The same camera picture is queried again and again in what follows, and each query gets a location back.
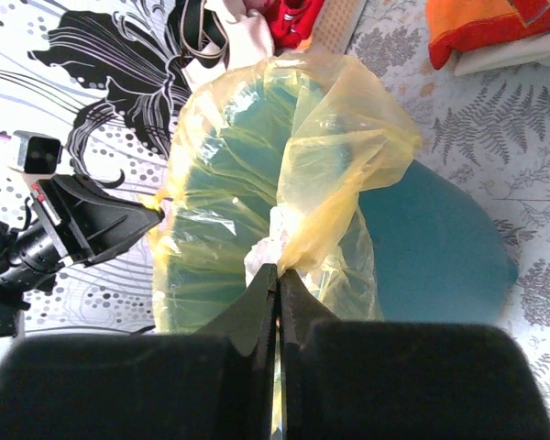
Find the cream canvas tote bag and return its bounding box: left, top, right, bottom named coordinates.
left=168, top=1, right=275, bottom=92

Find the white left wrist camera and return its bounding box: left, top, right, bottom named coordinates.
left=12, top=130, right=62, bottom=175

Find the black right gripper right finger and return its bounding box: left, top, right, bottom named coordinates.
left=279, top=269, right=338, bottom=439

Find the crumpled white paper trash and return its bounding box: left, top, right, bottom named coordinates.
left=243, top=204, right=293, bottom=287

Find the red garment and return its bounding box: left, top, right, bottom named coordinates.
left=265, top=0, right=325, bottom=50

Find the yellow plastic trash bag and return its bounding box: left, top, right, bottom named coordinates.
left=147, top=52, right=422, bottom=334

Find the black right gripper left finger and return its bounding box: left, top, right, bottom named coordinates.
left=195, top=264, right=279, bottom=439

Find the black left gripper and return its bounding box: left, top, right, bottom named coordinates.
left=8, top=175, right=164, bottom=275

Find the teal plastic trash bin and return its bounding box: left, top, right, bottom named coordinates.
left=182, top=77, right=519, bottom=327

